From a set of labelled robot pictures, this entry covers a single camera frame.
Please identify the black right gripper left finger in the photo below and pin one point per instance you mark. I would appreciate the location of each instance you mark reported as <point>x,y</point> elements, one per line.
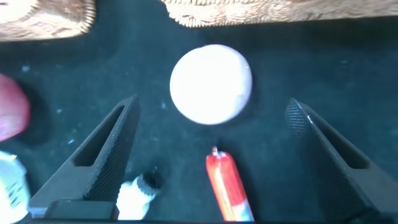
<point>102,165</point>

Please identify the orange red sausage stick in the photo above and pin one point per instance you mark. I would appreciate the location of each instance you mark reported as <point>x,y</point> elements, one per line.
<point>228,186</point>

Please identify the black tablecloth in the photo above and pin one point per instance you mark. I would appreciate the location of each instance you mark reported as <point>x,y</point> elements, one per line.
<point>295,68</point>

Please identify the pale purple round bun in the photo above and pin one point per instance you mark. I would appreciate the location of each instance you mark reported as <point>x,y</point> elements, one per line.
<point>211,84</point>

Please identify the red pink peach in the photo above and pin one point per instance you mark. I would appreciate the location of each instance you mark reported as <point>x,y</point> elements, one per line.
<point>12,109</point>

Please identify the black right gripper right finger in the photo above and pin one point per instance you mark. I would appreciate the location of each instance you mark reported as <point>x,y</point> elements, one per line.
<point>332,174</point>

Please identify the white brush cap bottle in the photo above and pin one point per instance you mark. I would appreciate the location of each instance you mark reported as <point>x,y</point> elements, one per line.
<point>133,199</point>

